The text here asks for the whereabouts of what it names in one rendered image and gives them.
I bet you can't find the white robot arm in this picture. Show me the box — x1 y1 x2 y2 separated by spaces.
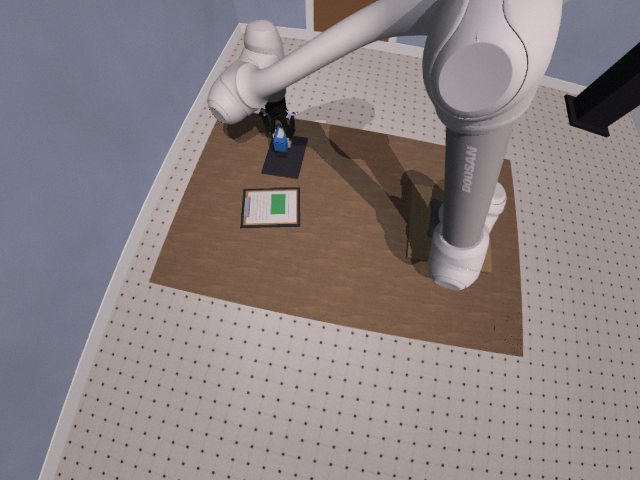
207 0 570 290

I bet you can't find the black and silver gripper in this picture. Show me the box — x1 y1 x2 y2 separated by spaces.
259 97 295 148

